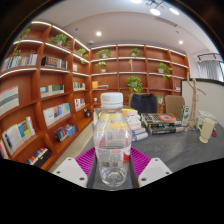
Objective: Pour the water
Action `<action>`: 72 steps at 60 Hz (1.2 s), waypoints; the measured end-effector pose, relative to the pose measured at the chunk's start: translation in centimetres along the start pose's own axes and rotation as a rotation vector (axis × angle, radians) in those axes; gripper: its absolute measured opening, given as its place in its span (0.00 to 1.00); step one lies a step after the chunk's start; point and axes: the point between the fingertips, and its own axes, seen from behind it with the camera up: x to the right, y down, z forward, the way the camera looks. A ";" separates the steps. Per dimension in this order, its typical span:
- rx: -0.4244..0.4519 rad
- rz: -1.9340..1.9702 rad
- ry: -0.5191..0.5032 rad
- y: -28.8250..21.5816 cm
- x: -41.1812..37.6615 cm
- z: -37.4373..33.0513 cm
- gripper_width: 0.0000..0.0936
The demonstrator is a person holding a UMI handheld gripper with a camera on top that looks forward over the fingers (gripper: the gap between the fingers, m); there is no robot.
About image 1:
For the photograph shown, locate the cream plastic cup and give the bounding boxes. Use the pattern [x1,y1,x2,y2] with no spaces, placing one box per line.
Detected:
[198,117,217,144]

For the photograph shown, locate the clear plastic water bottle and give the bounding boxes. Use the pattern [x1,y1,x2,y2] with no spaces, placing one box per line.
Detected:
[92,92,133,188]

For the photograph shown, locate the ceiling air vent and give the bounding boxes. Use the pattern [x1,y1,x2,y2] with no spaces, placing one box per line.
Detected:
[153,16,178,28]

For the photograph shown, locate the ceiling lights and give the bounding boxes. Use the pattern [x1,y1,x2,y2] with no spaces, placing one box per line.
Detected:
[94,0,185,46]

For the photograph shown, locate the white book with yellow cover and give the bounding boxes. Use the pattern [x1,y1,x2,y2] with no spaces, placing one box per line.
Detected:
[122,108,141,122]

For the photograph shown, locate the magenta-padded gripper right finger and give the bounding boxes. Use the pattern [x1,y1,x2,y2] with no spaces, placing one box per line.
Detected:
[128,146,174,190]

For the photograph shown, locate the tall green white carton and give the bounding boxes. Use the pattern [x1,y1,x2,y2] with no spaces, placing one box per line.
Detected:
[179,104,191,127]

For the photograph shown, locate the black track light rail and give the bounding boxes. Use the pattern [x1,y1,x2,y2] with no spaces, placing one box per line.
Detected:
[197,52,221,62]

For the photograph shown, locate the thick black book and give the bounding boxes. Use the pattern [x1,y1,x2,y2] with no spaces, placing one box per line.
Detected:
[143,122,188,136]

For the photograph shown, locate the flat green white box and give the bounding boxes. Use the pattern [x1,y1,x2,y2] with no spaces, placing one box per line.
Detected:
[195,115,205,132]

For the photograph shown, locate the grey curtain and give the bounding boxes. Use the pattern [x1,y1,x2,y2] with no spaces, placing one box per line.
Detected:
[198,59,224,82]

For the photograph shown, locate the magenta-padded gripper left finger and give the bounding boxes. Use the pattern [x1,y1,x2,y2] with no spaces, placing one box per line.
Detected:
[52,147,98,190]

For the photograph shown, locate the pale blue white book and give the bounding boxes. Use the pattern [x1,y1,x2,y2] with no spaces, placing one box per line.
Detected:
[131,126,149,143]

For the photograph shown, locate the orange wooden shelf unit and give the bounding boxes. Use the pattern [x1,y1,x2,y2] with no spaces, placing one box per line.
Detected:
[0,20,190,171]

